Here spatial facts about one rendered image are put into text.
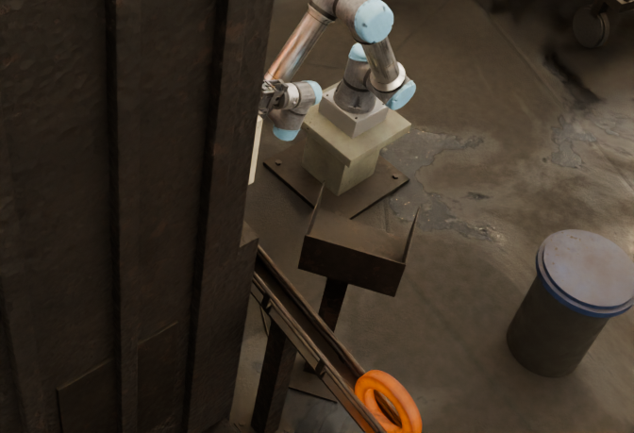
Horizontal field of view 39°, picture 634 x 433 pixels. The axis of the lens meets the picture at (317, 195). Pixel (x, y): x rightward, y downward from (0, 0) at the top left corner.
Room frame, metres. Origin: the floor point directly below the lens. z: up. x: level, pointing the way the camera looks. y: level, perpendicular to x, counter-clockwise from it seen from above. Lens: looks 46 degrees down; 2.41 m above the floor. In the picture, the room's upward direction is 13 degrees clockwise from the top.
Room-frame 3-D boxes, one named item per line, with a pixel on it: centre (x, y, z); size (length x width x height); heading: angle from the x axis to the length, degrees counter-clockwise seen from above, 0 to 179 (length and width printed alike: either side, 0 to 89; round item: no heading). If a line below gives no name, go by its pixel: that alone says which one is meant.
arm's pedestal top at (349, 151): (2.42, -0.05, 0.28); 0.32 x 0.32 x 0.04; 53
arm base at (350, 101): (2.42, -0.06, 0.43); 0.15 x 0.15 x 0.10
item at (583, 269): (1.84, -0.86, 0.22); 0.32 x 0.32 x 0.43
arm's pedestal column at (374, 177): (2.42, -0.05, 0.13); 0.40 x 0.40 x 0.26; 53
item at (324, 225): (1.55, -0.13, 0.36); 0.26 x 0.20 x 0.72; 85
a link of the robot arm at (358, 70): (2.42, -0.07, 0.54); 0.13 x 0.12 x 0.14; 48
